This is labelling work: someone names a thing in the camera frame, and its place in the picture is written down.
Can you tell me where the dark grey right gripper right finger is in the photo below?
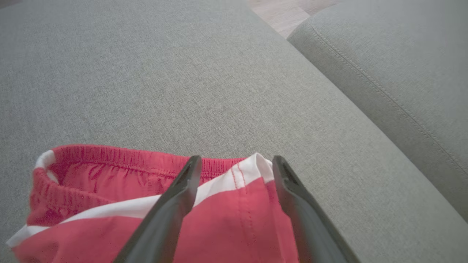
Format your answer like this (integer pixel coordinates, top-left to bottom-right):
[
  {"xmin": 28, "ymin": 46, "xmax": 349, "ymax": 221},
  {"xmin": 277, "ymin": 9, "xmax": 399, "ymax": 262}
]
[{"xmin": 272, "ymin": 156, "xmax": 361, "ymax": 263}]

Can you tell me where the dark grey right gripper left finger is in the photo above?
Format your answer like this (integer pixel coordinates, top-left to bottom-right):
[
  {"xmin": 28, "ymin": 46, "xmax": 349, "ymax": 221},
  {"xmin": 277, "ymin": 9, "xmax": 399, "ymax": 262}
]
[{"xmin": 113, "ymin": 156, "xmax": 202, "ymax": 263}]

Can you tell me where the red white basketball jersey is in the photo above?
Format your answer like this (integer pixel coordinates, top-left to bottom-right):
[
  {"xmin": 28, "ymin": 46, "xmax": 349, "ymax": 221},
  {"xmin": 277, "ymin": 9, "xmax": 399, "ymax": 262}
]
[{"xmin": 5, "ymin": 144, "xmax": 301, "ymax": 263}]

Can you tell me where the grey sofa cushion with seam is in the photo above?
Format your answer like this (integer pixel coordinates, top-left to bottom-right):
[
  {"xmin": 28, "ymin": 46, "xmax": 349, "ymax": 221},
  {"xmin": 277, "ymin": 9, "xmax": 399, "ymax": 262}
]
[{"xmin": 287, "ymin": 0, "xmax": 468, "ymax": 223}]

